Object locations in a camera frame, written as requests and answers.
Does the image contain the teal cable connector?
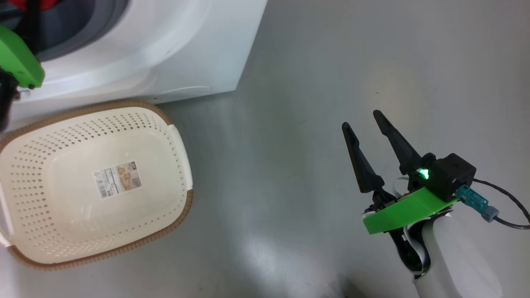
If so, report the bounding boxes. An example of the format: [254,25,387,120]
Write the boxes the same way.
[455,185,499,223]

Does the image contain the paper product sticker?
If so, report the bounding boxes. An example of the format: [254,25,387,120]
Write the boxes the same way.
[93,161,142,199]

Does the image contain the thin black cable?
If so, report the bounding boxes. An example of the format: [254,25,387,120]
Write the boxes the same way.
[472,178,530,229]

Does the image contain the white front-load washing machine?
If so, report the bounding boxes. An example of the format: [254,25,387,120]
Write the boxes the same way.
[0,0,268,133]

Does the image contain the red white-trimmed garment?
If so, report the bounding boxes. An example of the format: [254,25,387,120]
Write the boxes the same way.
[8,0,56,11]

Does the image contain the cream perforated laundry basket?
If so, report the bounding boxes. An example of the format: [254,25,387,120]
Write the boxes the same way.
[0,100,194,272]

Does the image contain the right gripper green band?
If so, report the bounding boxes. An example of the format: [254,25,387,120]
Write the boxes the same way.
[342,110,456,235]

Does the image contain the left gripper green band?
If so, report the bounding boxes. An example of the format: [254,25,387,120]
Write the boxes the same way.
[0,0,45,89]

